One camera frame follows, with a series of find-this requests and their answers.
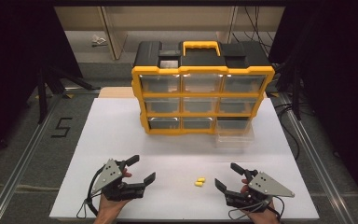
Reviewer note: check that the yellow black organizer cabinet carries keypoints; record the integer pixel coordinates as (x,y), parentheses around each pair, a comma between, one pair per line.
(199,95)

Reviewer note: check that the white crumpled cloth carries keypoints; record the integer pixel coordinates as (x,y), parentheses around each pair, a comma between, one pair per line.
(98,39)

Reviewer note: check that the dark curtain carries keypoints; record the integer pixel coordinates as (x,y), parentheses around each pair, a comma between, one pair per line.
(338,62)
(12,46)

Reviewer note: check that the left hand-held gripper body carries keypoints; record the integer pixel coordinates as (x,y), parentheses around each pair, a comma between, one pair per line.
(110,174)

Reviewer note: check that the beige wooden desk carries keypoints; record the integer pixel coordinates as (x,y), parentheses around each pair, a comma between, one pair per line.
(115,31)

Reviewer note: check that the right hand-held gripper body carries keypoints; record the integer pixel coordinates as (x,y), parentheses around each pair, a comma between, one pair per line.
(267,185)

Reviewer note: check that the black tripod stand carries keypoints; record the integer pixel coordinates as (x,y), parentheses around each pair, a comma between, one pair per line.
(43,93)

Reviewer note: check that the clear plastic drawer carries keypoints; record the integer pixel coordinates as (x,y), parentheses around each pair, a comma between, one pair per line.
(234,137)

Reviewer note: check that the grid of clear drawers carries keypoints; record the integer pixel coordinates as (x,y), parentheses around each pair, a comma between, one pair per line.
(160,83)

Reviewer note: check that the person's left hand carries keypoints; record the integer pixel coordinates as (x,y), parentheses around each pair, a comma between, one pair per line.
(112,208)

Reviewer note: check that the aluminium floor rail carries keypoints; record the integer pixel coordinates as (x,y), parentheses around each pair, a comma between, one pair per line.
(313,155)
(18,168)

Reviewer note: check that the yellow foam earplug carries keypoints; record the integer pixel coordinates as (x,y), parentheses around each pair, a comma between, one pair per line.
(198,184)
(201,179)

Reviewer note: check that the tan wooden board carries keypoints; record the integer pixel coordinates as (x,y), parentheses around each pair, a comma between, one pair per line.
(115,92)

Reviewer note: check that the person's right hand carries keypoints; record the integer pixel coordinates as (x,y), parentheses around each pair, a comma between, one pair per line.
(262,216)

